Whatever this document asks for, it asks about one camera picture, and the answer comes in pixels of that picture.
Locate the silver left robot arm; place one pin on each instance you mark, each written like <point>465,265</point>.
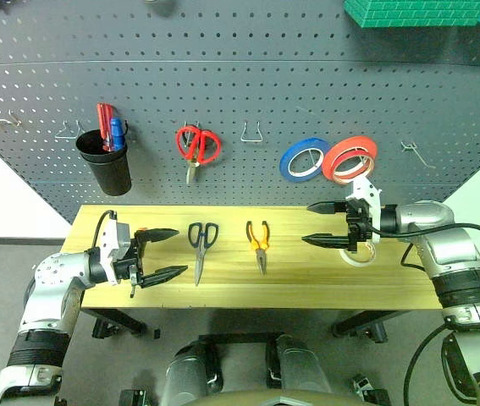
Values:
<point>53,270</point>

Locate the blue tape roll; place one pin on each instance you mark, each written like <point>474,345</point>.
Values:
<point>285,162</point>

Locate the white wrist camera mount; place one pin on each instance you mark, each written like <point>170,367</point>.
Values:
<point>110,241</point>
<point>364,190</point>

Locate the small black floor block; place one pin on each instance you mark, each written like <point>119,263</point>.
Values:
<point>157,333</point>

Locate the straight metal pegboard hook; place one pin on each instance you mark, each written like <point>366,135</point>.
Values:
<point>419,154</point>
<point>7,122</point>

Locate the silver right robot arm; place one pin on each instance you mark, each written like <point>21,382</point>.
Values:
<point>451,254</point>

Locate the black table leg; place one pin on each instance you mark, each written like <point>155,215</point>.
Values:
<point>117,319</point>
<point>362,321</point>

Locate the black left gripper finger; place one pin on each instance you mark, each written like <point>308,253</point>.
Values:
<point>157,235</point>
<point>163,275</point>

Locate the red tape roll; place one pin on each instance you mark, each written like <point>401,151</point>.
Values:
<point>332,158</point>

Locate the metal scissors hook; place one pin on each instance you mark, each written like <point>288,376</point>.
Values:
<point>192,124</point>

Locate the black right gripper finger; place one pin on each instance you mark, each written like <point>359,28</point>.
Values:
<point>328,207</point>
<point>328,241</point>

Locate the silver rounded robot leg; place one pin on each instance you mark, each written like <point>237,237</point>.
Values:
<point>299,368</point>
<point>189,372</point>

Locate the black plastic cup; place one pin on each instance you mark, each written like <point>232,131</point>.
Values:
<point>110,169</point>

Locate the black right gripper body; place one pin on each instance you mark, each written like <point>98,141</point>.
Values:
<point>358,222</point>

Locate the white tape roll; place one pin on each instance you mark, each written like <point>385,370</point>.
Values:
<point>356,261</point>

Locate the black table crossbar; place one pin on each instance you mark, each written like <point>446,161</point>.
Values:
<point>239,337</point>

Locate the green brick pattern block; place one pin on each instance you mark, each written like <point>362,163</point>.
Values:
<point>413,12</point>

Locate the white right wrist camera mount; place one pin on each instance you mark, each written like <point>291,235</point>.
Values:
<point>364,190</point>

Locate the olive curved robot torso edge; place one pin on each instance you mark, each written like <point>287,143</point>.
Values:
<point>282,399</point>

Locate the dark grey perforated pegboard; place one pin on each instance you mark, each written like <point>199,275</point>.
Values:
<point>231,76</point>

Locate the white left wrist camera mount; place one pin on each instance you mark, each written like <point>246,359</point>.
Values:
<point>110,241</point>

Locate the black floor bracket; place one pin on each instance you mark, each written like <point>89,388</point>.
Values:
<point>371,391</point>
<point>136,398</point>

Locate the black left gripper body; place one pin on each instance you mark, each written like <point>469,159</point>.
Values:
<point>136,262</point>

